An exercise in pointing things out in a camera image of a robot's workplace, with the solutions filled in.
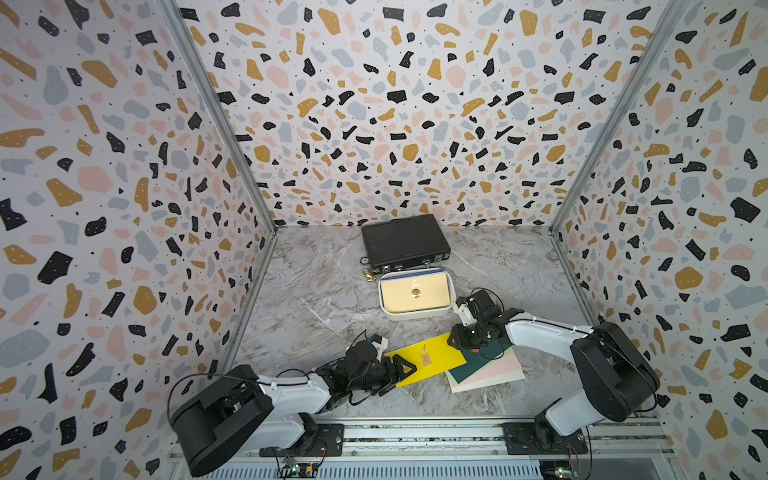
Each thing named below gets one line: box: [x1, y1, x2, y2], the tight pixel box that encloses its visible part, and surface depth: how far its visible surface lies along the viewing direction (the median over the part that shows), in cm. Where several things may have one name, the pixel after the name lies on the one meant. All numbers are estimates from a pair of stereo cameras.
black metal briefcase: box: [361, 214, 451, 274], surface depth 112 cm
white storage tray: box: [378, 268, 457, 321], surface depth 97 cm
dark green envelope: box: [448, 336, 514, 384], surface depth 87 cm
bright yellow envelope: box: [384, 333, 468, 388], surface depth 89 cm
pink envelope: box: [459, 351, 522, 386], surface depth 87 cm
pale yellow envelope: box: [381, 273, 451, 313], surface depth 100 cm
